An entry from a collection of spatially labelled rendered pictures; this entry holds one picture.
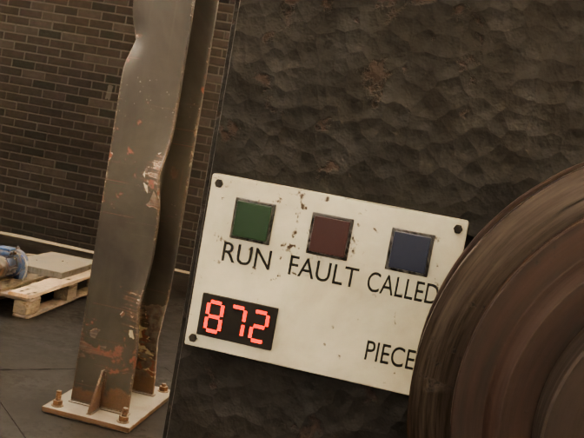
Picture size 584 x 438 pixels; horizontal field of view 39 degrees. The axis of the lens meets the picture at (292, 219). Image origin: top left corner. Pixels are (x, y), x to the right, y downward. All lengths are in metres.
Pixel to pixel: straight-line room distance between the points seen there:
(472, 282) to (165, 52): 2.85
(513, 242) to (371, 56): 0.26
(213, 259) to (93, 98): 6.66
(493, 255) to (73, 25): 7.07
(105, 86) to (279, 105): 6.61
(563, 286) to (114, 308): 3.00
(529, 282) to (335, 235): 0.23
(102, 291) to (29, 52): 4.49
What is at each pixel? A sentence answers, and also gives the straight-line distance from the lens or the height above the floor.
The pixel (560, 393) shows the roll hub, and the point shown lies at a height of 1.15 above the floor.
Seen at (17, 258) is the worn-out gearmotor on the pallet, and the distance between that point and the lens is 5.34.
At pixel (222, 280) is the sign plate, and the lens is 0.84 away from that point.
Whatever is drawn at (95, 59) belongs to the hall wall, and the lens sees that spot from 7.50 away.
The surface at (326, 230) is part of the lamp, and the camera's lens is 0.81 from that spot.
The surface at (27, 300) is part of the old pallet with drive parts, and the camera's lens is 5.01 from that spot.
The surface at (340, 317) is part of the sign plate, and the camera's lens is 0.82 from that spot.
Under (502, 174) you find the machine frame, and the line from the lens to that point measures 0.82.
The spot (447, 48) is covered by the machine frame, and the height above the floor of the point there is 1.40.
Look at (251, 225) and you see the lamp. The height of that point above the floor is 1.20.
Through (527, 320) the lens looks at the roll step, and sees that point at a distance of 0.66.
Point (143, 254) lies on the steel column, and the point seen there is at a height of 0.72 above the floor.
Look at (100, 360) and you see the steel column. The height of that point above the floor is 0.23.
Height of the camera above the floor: 1.29
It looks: 5 degrees down
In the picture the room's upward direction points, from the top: 10 degrees clockwise
